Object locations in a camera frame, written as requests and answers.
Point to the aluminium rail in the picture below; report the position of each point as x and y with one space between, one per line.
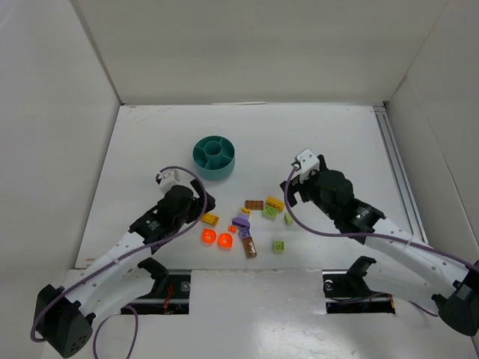
415 224

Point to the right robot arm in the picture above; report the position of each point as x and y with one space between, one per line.
442 282

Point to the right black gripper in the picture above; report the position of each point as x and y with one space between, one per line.
290 191

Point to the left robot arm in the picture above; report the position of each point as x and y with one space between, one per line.
66 316

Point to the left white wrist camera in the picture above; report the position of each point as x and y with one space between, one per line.
167 179

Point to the orange round lego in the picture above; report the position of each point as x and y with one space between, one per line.
208 236
225 241

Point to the brown printed lego tile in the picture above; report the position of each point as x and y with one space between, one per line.
249 248

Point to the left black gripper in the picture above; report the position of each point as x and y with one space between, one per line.
204 202

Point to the purple arch lego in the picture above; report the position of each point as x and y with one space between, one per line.
242 220

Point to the green lego brick 2x2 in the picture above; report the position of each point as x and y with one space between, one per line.
270 212

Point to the brown lego plate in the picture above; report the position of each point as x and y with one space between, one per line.
254 204

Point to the teal divided round container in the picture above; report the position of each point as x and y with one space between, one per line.
214 158

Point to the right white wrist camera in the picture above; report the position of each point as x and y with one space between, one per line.
305 163

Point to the light green lego slope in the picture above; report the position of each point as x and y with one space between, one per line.
288 219

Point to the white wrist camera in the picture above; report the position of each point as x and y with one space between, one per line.
167 179
305 163

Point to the green lego brick lower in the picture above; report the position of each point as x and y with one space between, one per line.
278 246

